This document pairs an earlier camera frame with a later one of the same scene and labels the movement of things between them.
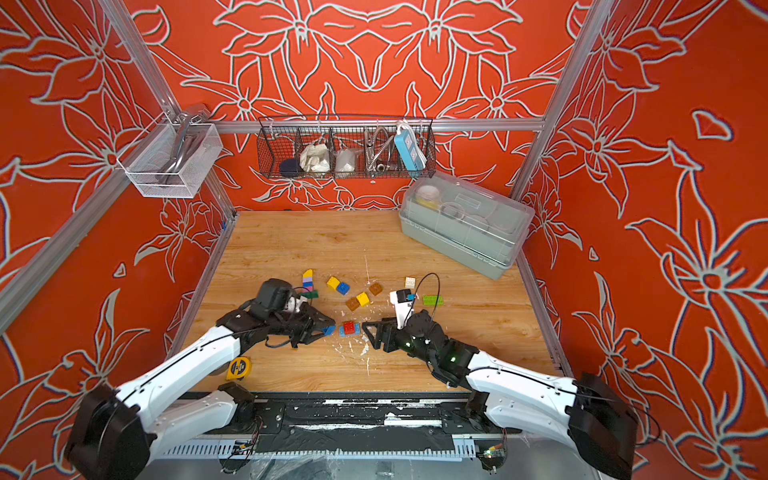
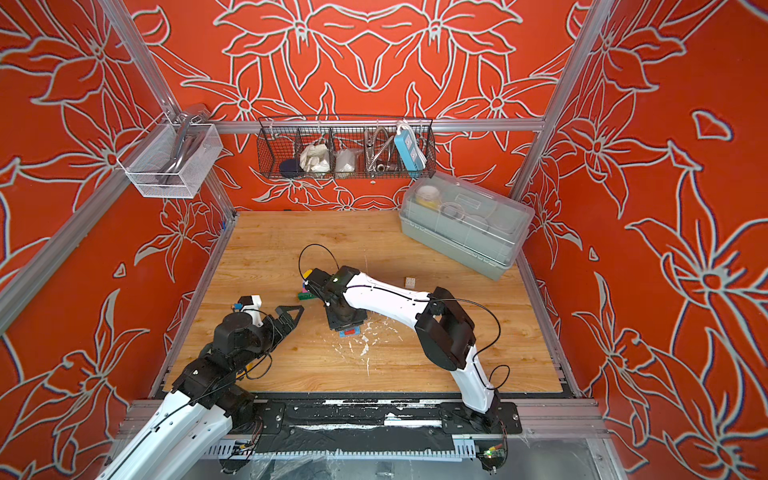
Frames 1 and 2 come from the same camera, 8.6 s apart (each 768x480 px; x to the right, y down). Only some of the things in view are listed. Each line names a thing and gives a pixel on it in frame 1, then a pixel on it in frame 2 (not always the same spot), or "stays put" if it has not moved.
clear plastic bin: (171, 160) stays put
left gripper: (311, 323) → (284, 320)
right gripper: (385, 329) → (358, 320)
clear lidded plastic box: (465, 223) stays put
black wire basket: (346, 147) stays put
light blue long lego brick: (357, 328) stays put
